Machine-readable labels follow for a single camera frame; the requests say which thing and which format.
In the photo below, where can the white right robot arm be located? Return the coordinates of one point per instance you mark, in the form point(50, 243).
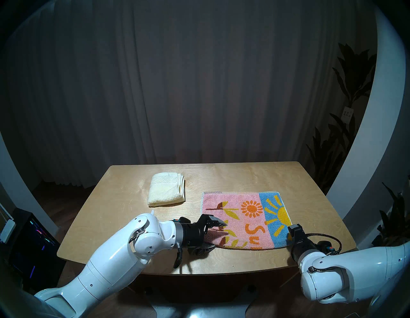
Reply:
point(352, 272)

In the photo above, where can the pink blue sun-print towel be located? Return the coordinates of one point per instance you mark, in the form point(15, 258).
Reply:
point(250, 221)

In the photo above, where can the white plant tag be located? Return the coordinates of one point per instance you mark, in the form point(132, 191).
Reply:
point(347, 115)

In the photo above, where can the grey pleated curtain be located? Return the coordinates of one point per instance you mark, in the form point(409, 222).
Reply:
point(192, 80)

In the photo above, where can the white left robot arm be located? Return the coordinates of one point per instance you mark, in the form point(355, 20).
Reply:
point(112, 263)

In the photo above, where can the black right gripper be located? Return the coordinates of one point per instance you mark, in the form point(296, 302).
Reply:
point(301, 248)

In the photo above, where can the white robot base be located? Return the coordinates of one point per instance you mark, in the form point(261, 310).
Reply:
point(201, 312)

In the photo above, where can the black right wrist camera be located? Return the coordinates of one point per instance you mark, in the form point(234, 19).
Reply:
point(296, 230)

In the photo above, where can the cream terry towel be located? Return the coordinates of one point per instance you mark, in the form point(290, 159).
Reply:
point(165, 190)

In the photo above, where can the black computer case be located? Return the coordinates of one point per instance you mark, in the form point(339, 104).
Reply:
point(28, 250)

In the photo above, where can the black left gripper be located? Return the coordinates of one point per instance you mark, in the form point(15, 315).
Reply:
point(193, 238)

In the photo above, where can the white router box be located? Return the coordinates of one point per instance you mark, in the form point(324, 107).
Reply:
point(7, 229)

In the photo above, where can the tall dark leafy plant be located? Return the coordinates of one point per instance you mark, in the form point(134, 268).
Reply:
point(352, 73)

